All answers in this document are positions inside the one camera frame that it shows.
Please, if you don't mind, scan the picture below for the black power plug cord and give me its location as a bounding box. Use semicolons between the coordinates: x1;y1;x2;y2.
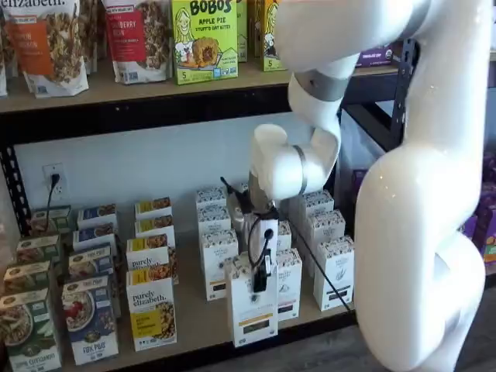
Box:
45;172;61;229

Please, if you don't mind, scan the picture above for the wooden shelf board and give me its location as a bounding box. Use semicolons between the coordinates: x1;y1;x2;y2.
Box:
15;181;361;369
0;50;400;115

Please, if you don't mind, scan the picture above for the granola bag red label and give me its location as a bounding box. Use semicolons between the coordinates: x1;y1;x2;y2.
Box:
101;0;173;85

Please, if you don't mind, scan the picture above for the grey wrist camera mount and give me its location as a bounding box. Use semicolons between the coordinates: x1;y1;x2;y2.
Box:
219;176;250;234

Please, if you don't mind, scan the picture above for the white box pink strip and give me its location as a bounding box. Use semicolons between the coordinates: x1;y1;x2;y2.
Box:
270;247;304;322
277;220;293;252

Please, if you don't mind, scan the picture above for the blue oatmeal box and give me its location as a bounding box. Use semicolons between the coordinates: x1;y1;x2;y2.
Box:
68;243;117;280
72;222;119;249
61;274;120;367
76;203;119;229

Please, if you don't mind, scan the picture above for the short black loop cable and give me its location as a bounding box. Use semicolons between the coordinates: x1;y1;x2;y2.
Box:
247;215;274;269

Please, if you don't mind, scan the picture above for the green oatmeal box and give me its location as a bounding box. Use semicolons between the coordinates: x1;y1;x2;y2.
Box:
29;205;73;236
2;260;55;295
0;287;63;372
15;233;63;264

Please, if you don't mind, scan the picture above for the white box grey strip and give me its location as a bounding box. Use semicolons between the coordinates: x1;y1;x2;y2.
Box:
312;235;356;312
300;188;336;214
305;209;347;244

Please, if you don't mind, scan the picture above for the white yellow oatmeal box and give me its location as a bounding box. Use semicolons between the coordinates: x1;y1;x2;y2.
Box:
126;267;178;353
126;235;179;286
134;217;176;238
134;196;174;220

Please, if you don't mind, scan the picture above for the black metal shelf rack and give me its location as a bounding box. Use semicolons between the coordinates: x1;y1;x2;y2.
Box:
0;36;412;372

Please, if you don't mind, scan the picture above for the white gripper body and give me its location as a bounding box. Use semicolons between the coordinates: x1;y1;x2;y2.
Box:
253;217;280;270

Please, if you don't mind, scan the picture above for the long black cable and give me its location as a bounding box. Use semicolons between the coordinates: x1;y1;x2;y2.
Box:
284;221;353;313

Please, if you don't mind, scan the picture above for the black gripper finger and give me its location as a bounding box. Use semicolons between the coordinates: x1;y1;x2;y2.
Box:
251;250;273;295

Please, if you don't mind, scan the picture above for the green Bobo's box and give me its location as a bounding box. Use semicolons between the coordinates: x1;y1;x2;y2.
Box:
171;0;240;86
236;0;250;64

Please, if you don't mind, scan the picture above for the blue Z Bar box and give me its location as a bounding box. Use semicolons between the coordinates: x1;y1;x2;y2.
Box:
358;38;405;70

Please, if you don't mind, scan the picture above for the white wall outlet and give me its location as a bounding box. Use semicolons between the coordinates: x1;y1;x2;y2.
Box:
41;164;66;202

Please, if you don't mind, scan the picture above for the yellow Bobo's box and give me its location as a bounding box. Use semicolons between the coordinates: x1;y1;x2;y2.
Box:
262;0;291;73

